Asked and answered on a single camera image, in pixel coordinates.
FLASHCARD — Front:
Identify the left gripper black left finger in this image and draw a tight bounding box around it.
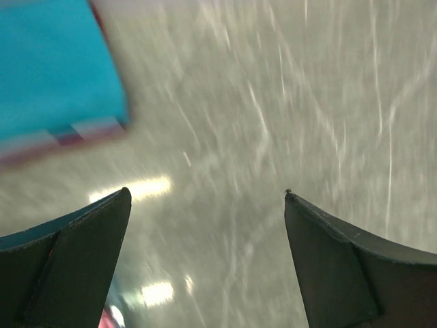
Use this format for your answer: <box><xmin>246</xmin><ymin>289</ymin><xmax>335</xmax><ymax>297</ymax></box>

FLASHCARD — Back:
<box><xmin>1</xmin><ymin>187</ymin><xmax>132</xmax><ymax>327</ymax></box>

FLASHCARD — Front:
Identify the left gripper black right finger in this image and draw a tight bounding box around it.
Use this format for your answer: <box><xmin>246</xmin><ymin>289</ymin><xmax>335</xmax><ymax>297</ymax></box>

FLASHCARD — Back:
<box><xmin>284</xmin><ymin>190</ymin><xmax>436</xmax><ymax>328</ymax></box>

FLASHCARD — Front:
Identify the pink t-shirt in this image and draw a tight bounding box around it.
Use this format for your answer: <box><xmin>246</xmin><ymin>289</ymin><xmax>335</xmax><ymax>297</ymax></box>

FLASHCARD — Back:
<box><xmin>98</xmin><ymin>303</ymin><xmax>129</xmax><ymax>328</ymax></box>

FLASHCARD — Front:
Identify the folded red t-shirt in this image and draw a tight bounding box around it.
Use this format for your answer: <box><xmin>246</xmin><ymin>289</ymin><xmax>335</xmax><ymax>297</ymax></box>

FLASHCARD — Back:
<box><xmin>0</xmin><ymin>0</ymin><xmax>134</xmax><ymax>168</ymax></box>

